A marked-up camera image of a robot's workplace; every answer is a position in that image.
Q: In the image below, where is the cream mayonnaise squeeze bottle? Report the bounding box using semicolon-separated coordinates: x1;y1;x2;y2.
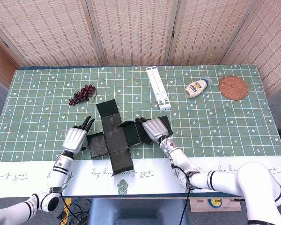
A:
184;75;214;99

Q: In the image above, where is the dark red grape bunch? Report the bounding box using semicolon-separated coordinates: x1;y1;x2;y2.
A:
68;84;99;106

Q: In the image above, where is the black foldable cardboard box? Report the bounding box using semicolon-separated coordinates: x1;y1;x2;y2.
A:
86;99;173;176

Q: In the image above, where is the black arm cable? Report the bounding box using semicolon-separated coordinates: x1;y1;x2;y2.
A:
170;164;192;225
59;195;85;225

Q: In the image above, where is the brown wooden door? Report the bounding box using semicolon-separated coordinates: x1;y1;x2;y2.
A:
0;39;18;91

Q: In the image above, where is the green grid tablecloth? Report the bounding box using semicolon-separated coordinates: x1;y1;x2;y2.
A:
0;64;281;199

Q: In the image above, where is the wooden board with yellow disc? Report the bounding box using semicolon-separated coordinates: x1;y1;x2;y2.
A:
189;198;245;213

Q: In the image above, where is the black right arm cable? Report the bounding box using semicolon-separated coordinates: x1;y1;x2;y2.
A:
170;164;192;225

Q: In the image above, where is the black floor cable tangle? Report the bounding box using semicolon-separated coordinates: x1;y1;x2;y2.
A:
57;198;91;225

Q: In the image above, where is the white folding stand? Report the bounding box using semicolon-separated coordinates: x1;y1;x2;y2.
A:
146;66;172;111

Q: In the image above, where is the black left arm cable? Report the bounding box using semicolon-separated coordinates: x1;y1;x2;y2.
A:
59;195;85;225

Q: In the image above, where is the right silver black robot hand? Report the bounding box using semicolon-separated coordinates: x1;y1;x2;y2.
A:
134;117;170;145

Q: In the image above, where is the bamboo folding screen panel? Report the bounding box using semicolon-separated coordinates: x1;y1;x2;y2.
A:
221;0;281;98
0;0;103;67
85;0;180;66
167;0;264;66

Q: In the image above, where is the round brown woven coaster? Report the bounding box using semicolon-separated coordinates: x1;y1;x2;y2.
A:
219;75;249;101

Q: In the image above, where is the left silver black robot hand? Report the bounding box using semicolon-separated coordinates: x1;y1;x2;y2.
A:
61;115;96;154

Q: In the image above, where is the dark blue robot torso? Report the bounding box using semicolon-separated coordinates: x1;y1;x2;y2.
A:
88;198;189;225

